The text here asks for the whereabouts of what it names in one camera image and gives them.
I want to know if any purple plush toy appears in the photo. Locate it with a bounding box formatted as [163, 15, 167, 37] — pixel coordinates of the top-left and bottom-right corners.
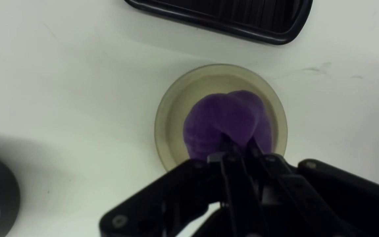
[183, 91, 274, 161]

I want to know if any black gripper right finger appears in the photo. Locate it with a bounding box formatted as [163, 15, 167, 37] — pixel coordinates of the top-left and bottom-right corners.
[246, 139, 379, 237]

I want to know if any black ribbed tray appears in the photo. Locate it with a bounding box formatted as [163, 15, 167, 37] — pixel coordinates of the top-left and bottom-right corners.
[125, 0, 313, 45]

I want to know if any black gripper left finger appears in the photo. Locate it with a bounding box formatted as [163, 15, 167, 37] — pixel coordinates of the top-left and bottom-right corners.
[99, 136, 261, 237]

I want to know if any beige plastic bowl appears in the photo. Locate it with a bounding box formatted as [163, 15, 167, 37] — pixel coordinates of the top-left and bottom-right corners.
[154, 64, 288, 172]

